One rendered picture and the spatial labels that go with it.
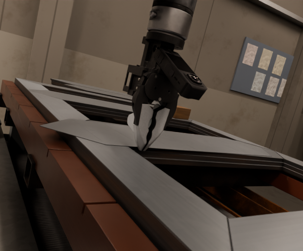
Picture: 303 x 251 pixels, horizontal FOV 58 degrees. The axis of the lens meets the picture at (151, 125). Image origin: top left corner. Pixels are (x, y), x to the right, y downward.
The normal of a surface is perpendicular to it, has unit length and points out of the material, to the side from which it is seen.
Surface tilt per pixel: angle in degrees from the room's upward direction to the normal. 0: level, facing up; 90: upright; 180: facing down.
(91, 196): 0
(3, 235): 0
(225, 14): 90
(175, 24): 90
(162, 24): 90
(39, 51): 90
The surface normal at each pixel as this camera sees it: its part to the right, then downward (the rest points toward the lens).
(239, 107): 0.40, 0.24
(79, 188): 0.25, -0.96
